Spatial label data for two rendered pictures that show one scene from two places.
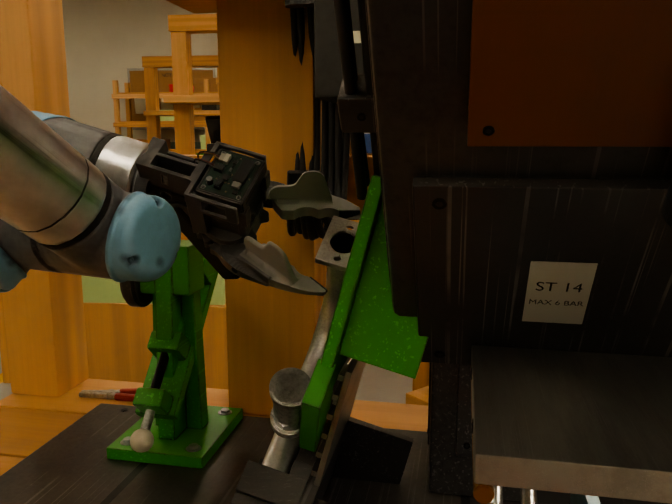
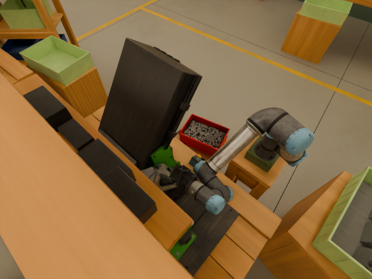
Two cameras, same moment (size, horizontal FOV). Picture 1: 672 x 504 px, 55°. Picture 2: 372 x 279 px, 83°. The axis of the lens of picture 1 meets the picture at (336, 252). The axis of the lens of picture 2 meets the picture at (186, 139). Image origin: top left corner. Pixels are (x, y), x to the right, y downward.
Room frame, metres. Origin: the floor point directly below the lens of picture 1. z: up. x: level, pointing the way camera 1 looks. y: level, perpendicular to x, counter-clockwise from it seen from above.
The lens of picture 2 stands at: (0.98, 0.32, 2.14)
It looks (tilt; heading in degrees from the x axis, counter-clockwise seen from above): 55 degrees down; 209
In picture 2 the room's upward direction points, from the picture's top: 2 degrees clockwise
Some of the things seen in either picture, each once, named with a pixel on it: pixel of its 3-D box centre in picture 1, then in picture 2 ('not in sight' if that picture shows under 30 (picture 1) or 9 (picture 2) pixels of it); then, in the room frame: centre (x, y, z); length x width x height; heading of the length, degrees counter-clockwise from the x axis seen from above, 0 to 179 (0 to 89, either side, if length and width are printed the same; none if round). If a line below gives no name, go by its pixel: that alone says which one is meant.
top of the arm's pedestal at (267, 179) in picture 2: not in sight; (260, 158); (0.05, 0.43, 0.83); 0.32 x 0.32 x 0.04; 80
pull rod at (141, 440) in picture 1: (146, 423); not in sight; (0.73, 0.23, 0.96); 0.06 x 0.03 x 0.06; 169
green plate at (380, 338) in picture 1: (390, 284); (160, 158); (0.57, -0.05, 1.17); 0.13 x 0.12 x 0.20; 79
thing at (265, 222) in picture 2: not in sight; (179, 156); (0.34, -0.08, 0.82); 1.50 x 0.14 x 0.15; 79
